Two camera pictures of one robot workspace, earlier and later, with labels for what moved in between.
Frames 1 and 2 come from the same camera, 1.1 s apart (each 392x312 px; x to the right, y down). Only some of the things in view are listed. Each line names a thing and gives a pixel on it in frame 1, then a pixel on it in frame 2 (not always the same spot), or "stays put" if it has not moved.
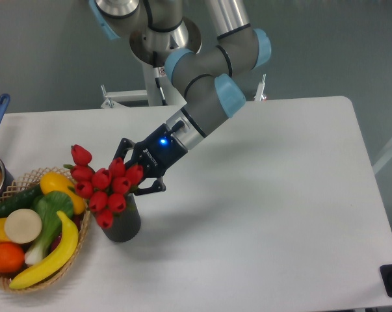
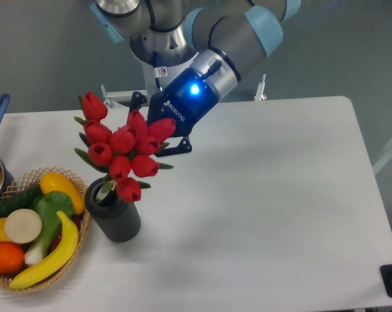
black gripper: (156, 155) -> (187, 99)
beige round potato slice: (23, 226) stays put
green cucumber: (24, 199) stays put
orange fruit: (6, 257) stays put
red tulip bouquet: (106, 189) -> (127, 153)
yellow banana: (58, 262) stays put
